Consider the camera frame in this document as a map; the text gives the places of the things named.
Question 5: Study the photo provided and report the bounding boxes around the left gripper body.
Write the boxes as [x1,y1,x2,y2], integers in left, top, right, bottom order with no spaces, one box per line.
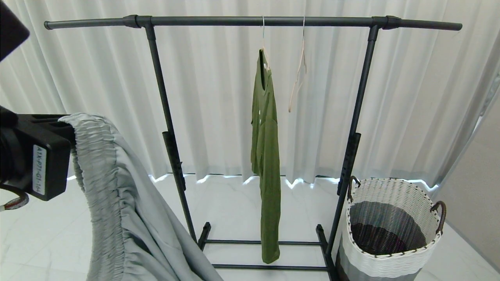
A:
[0,113,75,202]

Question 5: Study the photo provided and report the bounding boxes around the pale grey shorts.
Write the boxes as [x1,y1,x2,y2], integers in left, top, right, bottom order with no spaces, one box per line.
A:
[59,113,223,281]

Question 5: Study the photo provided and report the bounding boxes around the green long-sleeved shirt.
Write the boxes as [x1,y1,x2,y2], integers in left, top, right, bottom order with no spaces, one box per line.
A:
[250,49,282,265]

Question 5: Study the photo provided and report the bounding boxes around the pink clothes hanger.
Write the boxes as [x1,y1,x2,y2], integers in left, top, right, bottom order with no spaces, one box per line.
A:
[288,16,307,113]
[260,16,271,71]

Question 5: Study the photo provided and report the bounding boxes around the black clothes rack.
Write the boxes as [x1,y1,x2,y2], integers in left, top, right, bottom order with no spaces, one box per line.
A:
[44,15,463,281]

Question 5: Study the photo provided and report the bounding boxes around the white laundry basket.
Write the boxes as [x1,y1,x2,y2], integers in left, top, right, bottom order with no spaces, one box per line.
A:
[336,176,447,281]

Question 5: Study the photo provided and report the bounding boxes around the white curtain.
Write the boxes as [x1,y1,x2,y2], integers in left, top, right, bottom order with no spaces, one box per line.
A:
[0,0,500,188]

